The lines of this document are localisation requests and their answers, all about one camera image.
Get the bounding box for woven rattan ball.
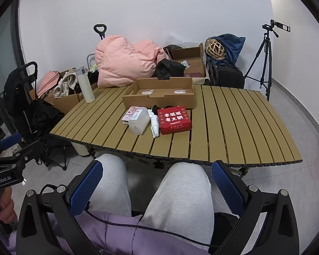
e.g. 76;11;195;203
205;38;226;60

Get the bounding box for pink packet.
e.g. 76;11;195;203
123;107;147;124

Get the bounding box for pink down jacket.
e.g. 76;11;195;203
95;35;171;88

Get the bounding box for white thermos bottle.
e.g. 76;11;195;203
74;66;95;104

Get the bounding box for black phone holder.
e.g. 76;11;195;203
262;19;292;38

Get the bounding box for black cloth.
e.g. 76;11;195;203
152;58;187;81

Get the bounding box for black folding cart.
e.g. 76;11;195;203
3;61;70;171

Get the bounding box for red printed carton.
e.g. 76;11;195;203
157;106;192;135

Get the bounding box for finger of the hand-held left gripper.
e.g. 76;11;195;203
0;133;24;151
13;140;45;171

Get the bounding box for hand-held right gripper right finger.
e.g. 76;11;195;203
210;160;299;255

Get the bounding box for white plastic bag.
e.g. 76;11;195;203
164;32;200;49

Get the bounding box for beige cloth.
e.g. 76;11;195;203
54;69;79;99

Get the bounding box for black backpack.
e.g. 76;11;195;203
209;62;245;90

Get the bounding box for open cardboard box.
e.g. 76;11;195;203
163;42;207;79

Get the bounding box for person's left hand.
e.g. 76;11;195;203
0;187;18;224

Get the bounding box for shallow cardboard tray box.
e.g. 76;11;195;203
122;77;196;110

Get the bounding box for black tripod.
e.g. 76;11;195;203
244;30;274;102

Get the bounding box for pink bag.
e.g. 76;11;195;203
37;71;60;99

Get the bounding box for thin black cable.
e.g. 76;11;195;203
39;184;225;248

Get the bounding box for white spray bottle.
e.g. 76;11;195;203
150;114;160;139

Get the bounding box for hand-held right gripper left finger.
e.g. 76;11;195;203
16;161;104;255

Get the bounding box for grey sweatpants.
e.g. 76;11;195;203
88;153;239;254

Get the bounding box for cardboard box with clothes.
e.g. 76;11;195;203
29;68;99;115

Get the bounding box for blue fabric bag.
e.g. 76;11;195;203
206;33;246;66

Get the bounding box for black trolley handle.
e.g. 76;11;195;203
93;24;107;43

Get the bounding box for clear plastic bag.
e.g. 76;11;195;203
128;108;151;135

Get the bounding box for purple jacket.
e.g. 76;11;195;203
7;209;211;255

